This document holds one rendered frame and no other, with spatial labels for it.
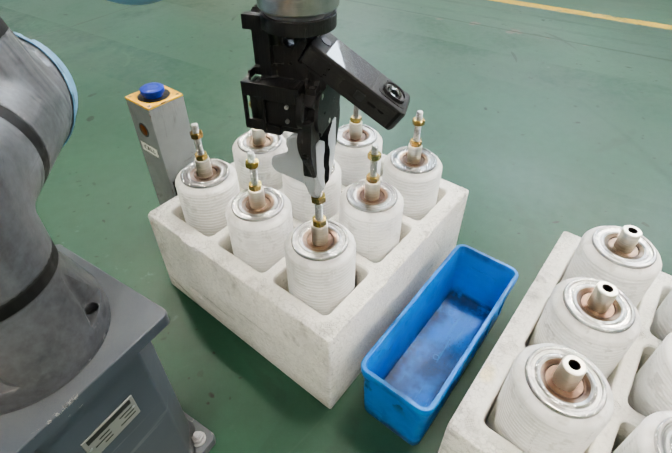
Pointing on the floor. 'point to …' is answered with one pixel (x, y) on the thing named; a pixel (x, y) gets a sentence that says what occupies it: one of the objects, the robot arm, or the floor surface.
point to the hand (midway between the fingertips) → (323, 185)
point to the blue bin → (434, 341)
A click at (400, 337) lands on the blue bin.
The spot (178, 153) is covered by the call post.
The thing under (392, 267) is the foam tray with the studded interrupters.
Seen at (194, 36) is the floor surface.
